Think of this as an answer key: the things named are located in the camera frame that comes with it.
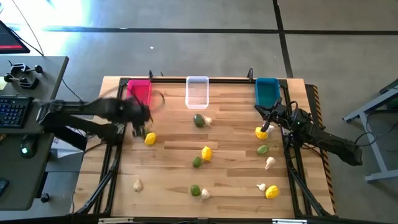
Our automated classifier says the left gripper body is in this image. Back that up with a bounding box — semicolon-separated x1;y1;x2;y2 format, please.
120;95;154;128

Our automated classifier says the black computer mouse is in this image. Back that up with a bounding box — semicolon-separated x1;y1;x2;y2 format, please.
20;134;39;159

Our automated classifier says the yellow lemon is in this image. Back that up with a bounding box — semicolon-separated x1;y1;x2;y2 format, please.
255;126;269;141
144;132;157;146
201;146;213;162
265;185;280;200

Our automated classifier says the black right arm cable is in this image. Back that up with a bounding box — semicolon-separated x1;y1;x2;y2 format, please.
354;131;378;147

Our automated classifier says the grey metal stand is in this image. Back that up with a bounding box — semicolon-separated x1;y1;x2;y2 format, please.
343;79;398;184

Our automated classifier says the black aluminium table frame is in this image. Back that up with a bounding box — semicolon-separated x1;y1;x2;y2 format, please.
70;76;336;218

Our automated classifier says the pink plastic basket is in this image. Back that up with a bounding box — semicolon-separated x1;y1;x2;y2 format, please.
126;79;152;106

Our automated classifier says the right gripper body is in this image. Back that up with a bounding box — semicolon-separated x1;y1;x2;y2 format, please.
269;98;292;125

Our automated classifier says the white paper sheet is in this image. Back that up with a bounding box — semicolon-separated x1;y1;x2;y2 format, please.
51;136;83;159

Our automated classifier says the clear plastic basket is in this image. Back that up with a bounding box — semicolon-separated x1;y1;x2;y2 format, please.
185;75;210;110

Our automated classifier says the black backlit keyboard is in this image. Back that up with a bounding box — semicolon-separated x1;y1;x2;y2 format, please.
0;95;34;129

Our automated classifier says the silver aluminium bracket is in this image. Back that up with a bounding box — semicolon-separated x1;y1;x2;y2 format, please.
98;217;134;224
272;218;308;224

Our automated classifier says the black computer monitor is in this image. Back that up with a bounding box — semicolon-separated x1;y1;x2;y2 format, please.
0;20;31;55

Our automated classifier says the dark grey desk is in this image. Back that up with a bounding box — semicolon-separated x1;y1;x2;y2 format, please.
0;55;70;212

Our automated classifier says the black yellow hazard strip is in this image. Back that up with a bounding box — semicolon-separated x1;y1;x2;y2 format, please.
304;83;338;215

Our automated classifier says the blue plastic basket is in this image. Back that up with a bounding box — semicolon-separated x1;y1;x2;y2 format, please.
254;77;282;108

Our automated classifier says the dark green avocado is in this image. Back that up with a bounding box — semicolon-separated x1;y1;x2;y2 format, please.
193;113;205;128

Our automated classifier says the black screw clamp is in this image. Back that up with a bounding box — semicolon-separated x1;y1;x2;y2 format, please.
8;62;44;75
3;73;40;90

